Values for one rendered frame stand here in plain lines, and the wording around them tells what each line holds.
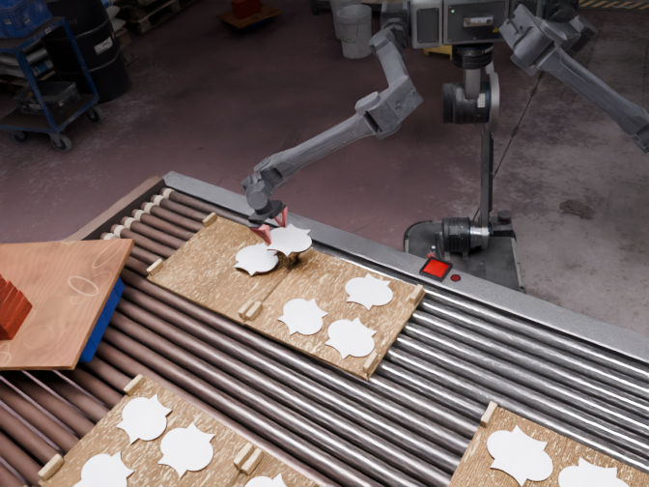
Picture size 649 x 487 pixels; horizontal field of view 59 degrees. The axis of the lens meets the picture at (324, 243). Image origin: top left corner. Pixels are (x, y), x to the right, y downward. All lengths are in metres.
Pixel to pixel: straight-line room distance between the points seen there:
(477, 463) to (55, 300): 1.25
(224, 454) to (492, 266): 1.70
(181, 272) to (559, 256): 2.03
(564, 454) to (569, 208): 2.27
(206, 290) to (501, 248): 1.55
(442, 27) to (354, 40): 3.30
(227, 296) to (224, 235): 0.29
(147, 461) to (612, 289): 2.32
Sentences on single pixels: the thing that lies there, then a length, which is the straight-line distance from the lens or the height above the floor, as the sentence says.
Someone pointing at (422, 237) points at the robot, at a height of 0.24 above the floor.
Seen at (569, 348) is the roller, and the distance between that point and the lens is 1.66.
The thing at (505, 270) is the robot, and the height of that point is 0.24.
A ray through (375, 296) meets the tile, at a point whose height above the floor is 0.94.
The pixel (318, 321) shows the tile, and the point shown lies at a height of 0.94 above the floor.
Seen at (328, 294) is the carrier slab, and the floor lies 0.94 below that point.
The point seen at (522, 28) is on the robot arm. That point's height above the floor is 1.60.
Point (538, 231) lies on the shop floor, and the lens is 3.38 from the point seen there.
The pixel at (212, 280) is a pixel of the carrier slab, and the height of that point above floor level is 0.94.
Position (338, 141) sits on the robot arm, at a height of 1.38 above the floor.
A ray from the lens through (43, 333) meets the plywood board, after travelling 1.81.
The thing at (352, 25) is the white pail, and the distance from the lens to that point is 5.20.
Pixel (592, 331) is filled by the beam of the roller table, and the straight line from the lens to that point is 1.71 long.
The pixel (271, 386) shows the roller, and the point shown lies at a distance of 1.58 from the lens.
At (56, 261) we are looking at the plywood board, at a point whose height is 1.04.
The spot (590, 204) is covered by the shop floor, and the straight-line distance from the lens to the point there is 3.61.
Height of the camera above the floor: 2.19
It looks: 41 degrees down
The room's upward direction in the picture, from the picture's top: 10 degrees counter-clockwise
